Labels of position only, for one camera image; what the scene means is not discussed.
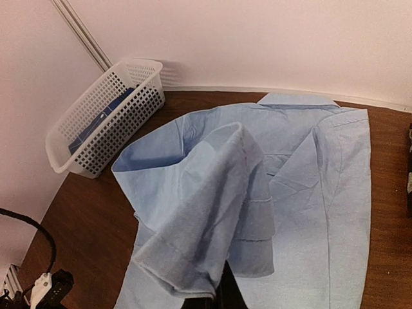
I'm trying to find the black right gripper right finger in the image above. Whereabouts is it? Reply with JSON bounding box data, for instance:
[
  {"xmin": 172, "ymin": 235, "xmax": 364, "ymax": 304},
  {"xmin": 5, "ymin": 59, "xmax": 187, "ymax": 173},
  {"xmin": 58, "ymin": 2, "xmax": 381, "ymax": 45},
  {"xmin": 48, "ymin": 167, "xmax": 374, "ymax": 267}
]
[{"xmin": 213, "ymin": 261, "xmax": 248, "ymax": 309}]

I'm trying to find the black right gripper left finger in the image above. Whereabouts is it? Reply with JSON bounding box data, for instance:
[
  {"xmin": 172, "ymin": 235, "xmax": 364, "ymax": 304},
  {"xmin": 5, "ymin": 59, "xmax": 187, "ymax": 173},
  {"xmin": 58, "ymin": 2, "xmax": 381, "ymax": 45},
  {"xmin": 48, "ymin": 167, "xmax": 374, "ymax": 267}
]
[{"xmin": 181, "ymin": 297, "xmax": 214, "ymax": 309}]

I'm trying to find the light blue long sleeve shirt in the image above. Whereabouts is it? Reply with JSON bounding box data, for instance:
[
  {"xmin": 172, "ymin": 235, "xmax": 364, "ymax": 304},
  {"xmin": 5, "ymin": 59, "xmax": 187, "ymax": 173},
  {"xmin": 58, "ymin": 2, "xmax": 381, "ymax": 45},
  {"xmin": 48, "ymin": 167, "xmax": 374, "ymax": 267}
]
[{"xmin": 111, "ymin": 93, "xmax": 371, "ymax": 308}]

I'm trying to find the white plastic mesh basket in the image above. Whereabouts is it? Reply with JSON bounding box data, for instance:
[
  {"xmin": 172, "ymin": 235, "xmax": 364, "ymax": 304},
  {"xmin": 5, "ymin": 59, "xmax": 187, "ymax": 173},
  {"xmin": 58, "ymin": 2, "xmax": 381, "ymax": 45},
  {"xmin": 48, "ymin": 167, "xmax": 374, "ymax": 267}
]
[{"xmin": 45, "ymin": 58, "xmax": 165, "ymax": 179}]

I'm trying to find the dark blue folded shirt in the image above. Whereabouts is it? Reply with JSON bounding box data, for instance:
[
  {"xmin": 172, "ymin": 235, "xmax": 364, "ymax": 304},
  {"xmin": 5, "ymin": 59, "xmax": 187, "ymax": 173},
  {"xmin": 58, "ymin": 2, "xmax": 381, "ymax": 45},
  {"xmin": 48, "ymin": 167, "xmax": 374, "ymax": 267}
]
[{"xmin": 68, "ymin": 86, "xmax": 139, "ymax": 155}]

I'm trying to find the grey patterned folded shirt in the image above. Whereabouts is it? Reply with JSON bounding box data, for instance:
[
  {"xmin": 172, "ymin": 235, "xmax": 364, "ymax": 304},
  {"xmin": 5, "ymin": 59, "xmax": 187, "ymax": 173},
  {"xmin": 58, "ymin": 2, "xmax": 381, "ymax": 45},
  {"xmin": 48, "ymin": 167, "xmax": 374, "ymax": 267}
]
[{"xmin": 406, "ymin": 124, "xmax": 412, "ymax": 195}]

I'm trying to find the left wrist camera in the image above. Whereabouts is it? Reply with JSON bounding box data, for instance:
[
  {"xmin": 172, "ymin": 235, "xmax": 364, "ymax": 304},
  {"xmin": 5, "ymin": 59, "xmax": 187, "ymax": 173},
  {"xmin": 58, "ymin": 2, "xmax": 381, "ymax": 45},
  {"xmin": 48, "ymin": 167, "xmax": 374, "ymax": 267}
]
[{"xmin": 20, "ymin": 269, "xmax": 74, "ymax": 309}]

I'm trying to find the left black camera cable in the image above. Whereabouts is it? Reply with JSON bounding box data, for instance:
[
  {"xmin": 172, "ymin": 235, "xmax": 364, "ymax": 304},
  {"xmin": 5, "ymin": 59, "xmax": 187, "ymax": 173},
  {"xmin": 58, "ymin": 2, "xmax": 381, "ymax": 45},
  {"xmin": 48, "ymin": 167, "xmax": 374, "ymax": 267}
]
[{"xmin": 0, "ymin": 207, "xmax": 58, "ymax": 274}]

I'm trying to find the left aluminium frame post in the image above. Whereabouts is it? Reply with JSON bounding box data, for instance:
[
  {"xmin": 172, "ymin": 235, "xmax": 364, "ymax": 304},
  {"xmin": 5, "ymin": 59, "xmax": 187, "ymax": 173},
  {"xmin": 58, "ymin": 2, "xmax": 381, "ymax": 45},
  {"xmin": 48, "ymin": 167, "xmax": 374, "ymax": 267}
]
[{"xmin": 51, "ymin": 0, "xmax": 113, "ymax": 71}]

